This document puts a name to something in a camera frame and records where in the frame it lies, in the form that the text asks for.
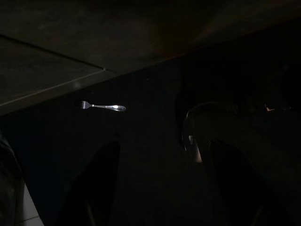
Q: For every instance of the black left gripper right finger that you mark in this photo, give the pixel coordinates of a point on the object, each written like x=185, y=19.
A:
x=235, y=188

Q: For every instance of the small silver fork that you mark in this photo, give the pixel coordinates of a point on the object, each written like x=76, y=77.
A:
x=115, y=107

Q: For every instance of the brown kitchen cabinet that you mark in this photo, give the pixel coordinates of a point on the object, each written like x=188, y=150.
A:
x=94, y=35

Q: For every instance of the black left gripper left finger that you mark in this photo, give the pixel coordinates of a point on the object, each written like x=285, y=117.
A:
x=101, y=183

